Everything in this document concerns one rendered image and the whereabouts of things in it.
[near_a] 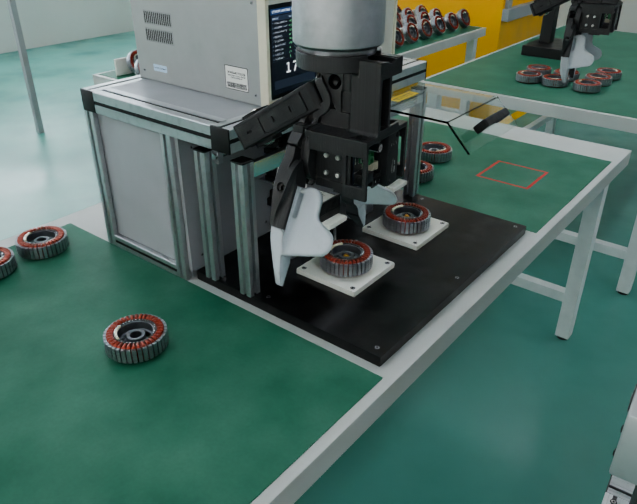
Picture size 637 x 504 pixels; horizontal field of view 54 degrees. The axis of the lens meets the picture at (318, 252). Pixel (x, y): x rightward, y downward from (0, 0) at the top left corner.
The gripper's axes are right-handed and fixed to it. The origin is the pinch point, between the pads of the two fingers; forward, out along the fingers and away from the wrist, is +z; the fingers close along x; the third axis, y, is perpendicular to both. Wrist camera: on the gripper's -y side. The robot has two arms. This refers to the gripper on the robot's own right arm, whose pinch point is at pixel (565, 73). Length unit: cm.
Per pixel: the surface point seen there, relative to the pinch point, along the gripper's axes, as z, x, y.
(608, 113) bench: 40, 121, -9
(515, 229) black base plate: 38.2, 2.4, -5.2
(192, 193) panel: 21, -53, -55
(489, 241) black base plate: 38.2, -6.9, -8.2
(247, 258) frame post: 29, -56, -39
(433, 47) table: 42, 205, -121
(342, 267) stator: 34, -42, -27
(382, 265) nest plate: 37, -32, -22
